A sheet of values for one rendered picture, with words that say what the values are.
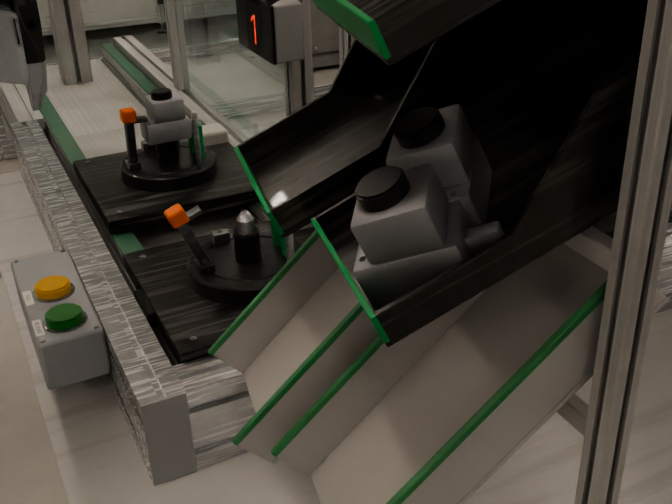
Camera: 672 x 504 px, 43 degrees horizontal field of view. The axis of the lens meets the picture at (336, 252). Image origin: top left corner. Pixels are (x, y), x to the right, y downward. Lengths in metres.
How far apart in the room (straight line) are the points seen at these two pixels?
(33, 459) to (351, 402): 0.42
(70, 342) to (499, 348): 0.50
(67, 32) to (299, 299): 1.27
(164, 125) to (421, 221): 0.82
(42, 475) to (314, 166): 0.46
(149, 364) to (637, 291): 0.54
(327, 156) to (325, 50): 1.47
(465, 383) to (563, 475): 0.31
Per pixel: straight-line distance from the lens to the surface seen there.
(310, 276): 0.76
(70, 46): 1.95
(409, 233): 0.46
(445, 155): 0.50
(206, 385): 0.84
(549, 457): 0.92
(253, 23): 1.11
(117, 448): 0.95
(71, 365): 0.97
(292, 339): 0.76
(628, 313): 0.50
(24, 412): 1.03
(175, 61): 1.69
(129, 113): 1.24
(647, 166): 0.46
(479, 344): 0.62
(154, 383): 0.87
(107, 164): 1.35
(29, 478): 0.94
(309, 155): 0.67
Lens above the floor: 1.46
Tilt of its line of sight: 28 degrees down
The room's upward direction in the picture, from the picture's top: 2 degrees counter-clockwise
